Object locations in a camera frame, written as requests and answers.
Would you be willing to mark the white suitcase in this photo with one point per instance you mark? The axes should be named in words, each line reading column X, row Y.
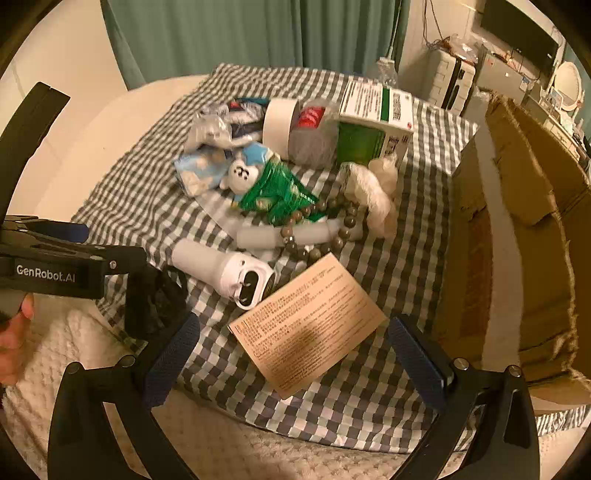
column 438, row 78

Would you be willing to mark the brown printed paper card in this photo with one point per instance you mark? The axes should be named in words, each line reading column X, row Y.
column 304, row 323

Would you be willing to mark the clear packet with red print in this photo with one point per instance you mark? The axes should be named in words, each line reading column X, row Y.
column 314, row 143

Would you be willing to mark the wide green curtain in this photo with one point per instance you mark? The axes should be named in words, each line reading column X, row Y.
column 231, row 37

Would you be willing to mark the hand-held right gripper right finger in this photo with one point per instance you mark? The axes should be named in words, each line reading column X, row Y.
column 413, row 360

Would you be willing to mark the dark striped snack packet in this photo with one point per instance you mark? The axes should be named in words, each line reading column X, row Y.
column 247, row 117

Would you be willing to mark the white bear toy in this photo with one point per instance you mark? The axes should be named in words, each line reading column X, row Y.
column 240, row 177

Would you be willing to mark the green snack packet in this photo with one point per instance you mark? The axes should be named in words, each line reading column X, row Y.
column 277, row 194

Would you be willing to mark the grey white checked cloth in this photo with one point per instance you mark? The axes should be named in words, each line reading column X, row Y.
column 138, row 184

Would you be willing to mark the white oval vanity mirror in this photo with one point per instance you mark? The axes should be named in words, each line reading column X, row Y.
column 565, row 83

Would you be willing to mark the grey small fridge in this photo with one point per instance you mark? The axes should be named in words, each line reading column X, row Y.
column 503, row 74

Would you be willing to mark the green white medicine box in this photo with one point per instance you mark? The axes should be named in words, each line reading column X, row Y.
column 369, row 138

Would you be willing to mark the white vanity desk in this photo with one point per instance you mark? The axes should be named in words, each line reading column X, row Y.
column 558, row 122

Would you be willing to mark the brown cardboard box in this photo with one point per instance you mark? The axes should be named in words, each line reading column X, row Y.
column 508, row 277

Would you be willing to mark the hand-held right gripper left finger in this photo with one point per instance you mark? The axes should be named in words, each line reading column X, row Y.
column 171, row 364

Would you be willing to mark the translucent white tube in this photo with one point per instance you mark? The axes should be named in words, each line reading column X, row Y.
column 258, row 237

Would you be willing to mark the person's left hand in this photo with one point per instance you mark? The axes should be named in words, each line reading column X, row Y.
column 14, row 346

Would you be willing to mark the white tape roll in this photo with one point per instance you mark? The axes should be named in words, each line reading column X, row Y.
column 277, row 124

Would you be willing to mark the cream lace-trimmed cloth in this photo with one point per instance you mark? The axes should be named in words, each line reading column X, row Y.
column 374, row 194

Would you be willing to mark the dark cloth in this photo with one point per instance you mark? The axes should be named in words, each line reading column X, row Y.
column 154, row 295

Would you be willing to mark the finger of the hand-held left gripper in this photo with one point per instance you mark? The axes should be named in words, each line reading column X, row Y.
column 124, row 261
column 69, row 232

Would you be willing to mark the large clear water bottle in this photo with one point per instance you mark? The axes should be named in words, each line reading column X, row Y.
column 383, row 71

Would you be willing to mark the black wall television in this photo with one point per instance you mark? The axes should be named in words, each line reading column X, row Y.
column 521, row 32

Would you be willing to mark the white hand-held device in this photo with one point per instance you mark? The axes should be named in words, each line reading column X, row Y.
column 221, row 272

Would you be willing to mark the clear plastic packets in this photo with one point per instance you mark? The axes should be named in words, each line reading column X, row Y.
column 207, row 129

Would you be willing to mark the blue cloud-print tissue pack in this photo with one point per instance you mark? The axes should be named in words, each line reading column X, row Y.
column 198, row 173

